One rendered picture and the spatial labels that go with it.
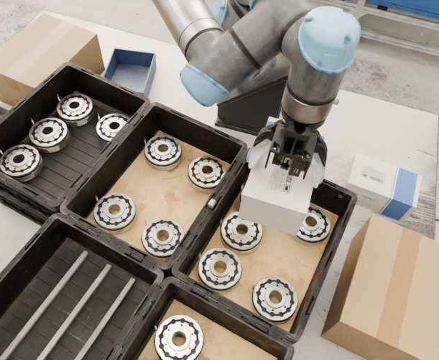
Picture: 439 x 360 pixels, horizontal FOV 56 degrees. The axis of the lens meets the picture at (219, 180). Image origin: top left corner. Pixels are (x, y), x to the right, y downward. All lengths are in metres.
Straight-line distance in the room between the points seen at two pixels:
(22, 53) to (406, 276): 1.28
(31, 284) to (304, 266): 0.64
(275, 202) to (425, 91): 2.25
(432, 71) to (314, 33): 2.57
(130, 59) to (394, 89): 1.76
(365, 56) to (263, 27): 2.39
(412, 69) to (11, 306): 2.64
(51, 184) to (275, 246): 0.61
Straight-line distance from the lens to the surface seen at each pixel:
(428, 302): 1.09
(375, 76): 2.86
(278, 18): 0.61
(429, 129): 1.63
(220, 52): 0.63
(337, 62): 0.55
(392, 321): 1.04
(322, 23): 0.55
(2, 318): 1.06
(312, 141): 0.70
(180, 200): 1.09
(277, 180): 0.77
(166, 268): 0.90
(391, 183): 1.30
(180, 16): 0.70
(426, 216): 1.41
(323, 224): 1.07
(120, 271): 1.02
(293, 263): 1.04
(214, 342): 0.96
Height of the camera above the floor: 1.77
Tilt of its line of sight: 57 degrees down
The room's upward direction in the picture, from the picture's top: 6 degrees clockwise
